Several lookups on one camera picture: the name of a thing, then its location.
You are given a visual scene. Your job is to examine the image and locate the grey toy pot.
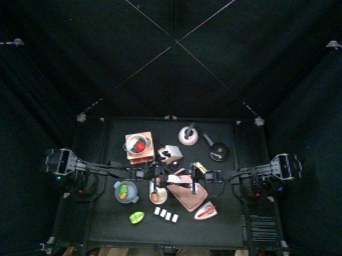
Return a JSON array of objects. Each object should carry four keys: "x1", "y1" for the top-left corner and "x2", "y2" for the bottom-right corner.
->
[{"x1": 112, "y1": 180, "x2": 140, "y2": 205}]

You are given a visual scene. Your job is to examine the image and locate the white toy kettle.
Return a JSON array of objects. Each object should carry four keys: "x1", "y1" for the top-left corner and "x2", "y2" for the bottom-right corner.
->
[{"x1": 177, "y1": 122, "x2": 200, "y2": 147}]

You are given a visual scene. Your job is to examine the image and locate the thin white diagonal cord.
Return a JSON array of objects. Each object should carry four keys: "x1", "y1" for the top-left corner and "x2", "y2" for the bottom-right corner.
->
[
  {"x1": 122, "y1": 0, "x2": 260, "y2": 119},
  {"x1": 82, "y1": 0, "x2": 236, "y2": 113}
]

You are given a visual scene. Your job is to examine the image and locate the wooden toy stove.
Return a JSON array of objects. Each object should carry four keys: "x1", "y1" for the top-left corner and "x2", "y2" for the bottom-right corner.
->
[{"x1": 124, "y1": 131, "x2": 156, "y2": 166}]

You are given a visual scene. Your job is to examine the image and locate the green toy leaf vegetable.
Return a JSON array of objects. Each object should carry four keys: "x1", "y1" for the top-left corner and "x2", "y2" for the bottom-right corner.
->
[{"x1": 128, "y1": 211, "x2": 145, "y2": 225}]

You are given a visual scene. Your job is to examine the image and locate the white red toy slice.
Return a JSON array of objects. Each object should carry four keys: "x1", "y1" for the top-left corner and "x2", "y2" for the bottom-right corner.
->
[{"x1": 192, "y1": 200, "x2": 219, "y2": 221}]

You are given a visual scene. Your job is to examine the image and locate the black toy frying pan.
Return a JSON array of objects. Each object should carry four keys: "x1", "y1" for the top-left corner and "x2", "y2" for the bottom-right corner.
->
[{"x1": 201, "y1": 133, "x2": 231, "y2": 163}]

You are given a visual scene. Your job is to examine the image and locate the silver toy pot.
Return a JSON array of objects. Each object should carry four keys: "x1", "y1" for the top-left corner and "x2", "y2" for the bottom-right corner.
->
[{"x1": 122, "y1": 134, "x2": 152, "y2": 155}]

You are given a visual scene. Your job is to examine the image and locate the yellow toy food piece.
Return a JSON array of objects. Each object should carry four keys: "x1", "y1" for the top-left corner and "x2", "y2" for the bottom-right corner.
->
[{"x1": 193, "y1": 161, "x2": 208, "y2": 174}]

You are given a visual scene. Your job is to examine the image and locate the pink cutting board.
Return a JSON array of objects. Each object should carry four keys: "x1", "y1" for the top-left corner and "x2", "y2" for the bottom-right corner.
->
[{"x1": 165, "y1": 168, "x2": 209, "y2": 213}]

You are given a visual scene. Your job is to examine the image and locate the white toy toaster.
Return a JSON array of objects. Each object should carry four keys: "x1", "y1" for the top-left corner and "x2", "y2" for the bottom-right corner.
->
[{"x1": 156, "y1": 144, "x2": 184, "y2": 165}]

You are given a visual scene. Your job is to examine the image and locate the white round bowl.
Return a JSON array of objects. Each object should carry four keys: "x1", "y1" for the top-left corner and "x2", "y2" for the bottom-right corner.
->
[{"x1": 148, "y1": 181, "x2": 169, "y2": 205}]

